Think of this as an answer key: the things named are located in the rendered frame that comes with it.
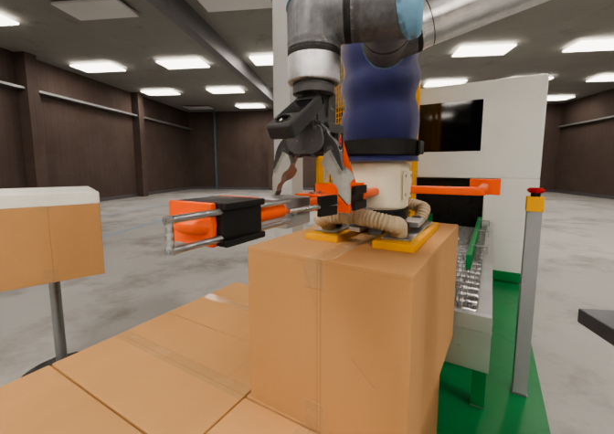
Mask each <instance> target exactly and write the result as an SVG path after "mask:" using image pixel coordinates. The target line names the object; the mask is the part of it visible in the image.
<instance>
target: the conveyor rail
mask: <svg viewBox="0 0 614 434"><path fill-rule="evenodd" d="M486 230H488V231H489V237H488V232H486V237H485V245H484V246H488V252H487V248H484V252H483V261H482V275H481V284H480V291H479V300H478V308H477V312H480V313H485V314H490V315H492V257H493V255H492V254H493V253H492V252H493V222H490V226H489V222H487V229H486ZM486 252H487V255H486Z"/></svg>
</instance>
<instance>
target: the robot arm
mask: <svg viewBox="0 0 614 434"><path fill-rule="evenodd" d="M547 1H549V0H287V4H286V12H287V51H288V84H289V85H290V86H291V87H292V92H293V96H294V97H297V99H296V100H294V101H293V102H292V103H291V104H290V105H289V106H288V107H286V108H285V109H284V110H283V111H282V112H281V113H280V114H278V115H277V116H276V117H275V118H274V119H273V120H272V121H271V122H269V123H268V124H267V125H266V129H267V131H268V134H269V137H270V138H271V140H277V139H282V141H281V142H280V144H279V146H278V148H277V151H276V154H275V159H274V165H273V177H272V194H273V195H274V196H277V195H279V194H280V193H281V188H282V185H283V184H284V183H285V182H286V181H288V180H290V179H292V178H293V177H294V176H295V174H296V172H297V169H296V167H295V164H296V162H297V160H298V158H303V157H316V158H317V157H318V156H323V159H322V166H323V169H324V170H325V171H327V172H328V173H329V174H330V175H331V177H332V180H333V184H334V185H335V186H336V187H337V190H338V196H339V197H340V198H341V199H342V200H343V201H344V202H345V203H346V204H347V205H350V204H351V186H350V183H351V182H352V181H353V180H354V175H353V174H352V172H351V171H350V170H349V169H348V168H346V167H345V166H344V164H343V154H344V127H343V125H339V124H336V123H335V103H336V93H334V88H335V87H337V86H338V85H339V84H340V54H341V45H346V44H356V43H362V50H363V53H364V55H365V58H366V60H367V61H368V63H369V64H370V65H372V66H373V67H375V68H377V69H391V68H393V67H394V66H396V65H397V64H399V63H400V62H401V61H402V60H403V58H406V57H409V56H411V55H414V54H417V53H419V52H420V51H423V50H424V49H425V48H429V47H431V46H434V45H436V44H438V43H441V42H443V41H446V40H448V39H451V38H454V37H457V36H459V35H462V34H464V33H467V32H470V31H472V30H474V29H476V28H479V27H481V26H486V25H488V24H490V23H492V22H495V21H497V20H500V19H503V18H505V17H508V16H511V15H514V14H516V13H519V12H521V11H524V10H525V9H528V8H531V7H533V6H536V5H540V4H542V3H544V2H547ZM339 133H341V134H342V147H341V145H340V144H339Z"/></svg>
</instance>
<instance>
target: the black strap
mask: <svg viewBox="0 0 614 434"><path fill-rule="evenodd" d="M344 145H345V149H346V151H347V154H348V155H368V154H413V155H420V154H423V153H424V142H423V141H421V140H417V139H405V138H377V139H358V140H348V141H344Z"/></svg>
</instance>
